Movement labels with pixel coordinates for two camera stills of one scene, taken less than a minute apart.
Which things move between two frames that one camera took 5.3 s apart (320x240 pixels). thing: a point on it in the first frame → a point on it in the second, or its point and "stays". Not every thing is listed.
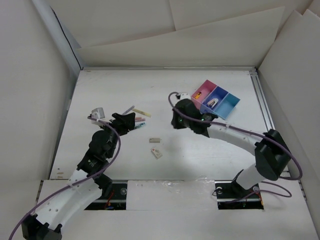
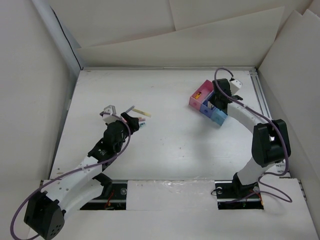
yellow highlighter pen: [144, 113] stays
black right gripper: [175, 122] → [212, 99]
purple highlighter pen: [129, 109] stays
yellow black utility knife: [198, 95] stays
